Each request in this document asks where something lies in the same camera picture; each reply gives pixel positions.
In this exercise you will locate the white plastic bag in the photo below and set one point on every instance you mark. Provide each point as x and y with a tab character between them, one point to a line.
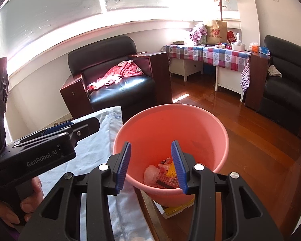
150	176

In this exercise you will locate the pink plastic trash bucket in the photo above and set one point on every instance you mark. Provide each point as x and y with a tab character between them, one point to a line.
151	133

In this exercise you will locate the light blue floral tablecloth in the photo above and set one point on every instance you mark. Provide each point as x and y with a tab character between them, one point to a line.
127	219

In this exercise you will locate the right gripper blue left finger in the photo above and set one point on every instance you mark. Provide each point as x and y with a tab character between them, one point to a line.
121	167

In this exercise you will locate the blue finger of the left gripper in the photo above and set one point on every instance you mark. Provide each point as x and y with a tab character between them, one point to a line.
58	127
84	129

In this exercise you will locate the yellow foam fruit net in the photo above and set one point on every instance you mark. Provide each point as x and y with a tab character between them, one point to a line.
171	171

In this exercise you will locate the orange small box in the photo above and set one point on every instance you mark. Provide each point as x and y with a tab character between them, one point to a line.
254	47

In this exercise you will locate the pink checkered cloth bundle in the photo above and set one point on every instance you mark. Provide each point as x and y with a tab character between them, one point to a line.
198	35

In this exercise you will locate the red patterned cloth on armchair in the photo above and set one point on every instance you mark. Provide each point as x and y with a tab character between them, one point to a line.
124	69

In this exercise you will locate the clear red snack wrapper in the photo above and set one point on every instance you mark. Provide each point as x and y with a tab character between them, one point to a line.
163	181

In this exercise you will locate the black leather armchair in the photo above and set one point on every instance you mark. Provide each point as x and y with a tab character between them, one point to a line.
275	83
132	94

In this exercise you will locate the red small gift bag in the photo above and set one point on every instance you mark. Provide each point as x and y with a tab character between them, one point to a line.
231	37

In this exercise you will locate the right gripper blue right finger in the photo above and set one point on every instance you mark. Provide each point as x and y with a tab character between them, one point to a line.
180	164

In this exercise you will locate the brown paper shopping bag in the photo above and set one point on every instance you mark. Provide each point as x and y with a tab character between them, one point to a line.
216	32

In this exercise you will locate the checkered red blue tablecloth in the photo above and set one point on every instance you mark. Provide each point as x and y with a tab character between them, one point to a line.
220	57

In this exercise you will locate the white tissue container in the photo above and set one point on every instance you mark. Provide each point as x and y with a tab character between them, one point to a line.
238	45

